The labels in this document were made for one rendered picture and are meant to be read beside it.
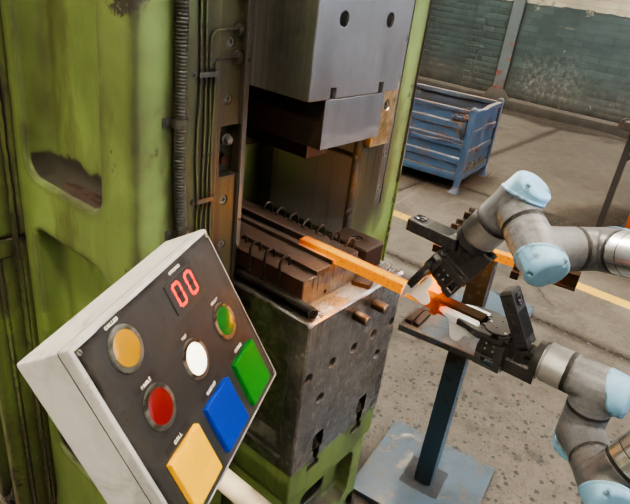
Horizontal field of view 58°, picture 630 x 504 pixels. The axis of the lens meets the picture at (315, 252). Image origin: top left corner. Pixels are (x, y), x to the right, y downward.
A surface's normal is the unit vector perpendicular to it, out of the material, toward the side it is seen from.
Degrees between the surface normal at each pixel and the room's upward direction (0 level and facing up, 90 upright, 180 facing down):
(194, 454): 60
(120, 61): 89
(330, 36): 90
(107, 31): 89
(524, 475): 0
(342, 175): 90
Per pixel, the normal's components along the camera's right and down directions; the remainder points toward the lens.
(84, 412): -0.25, 0.41
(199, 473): 0.89, -0.26
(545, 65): -0.63, 0.29
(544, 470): 0.11, -0.89
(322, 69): 0.77, 0.37
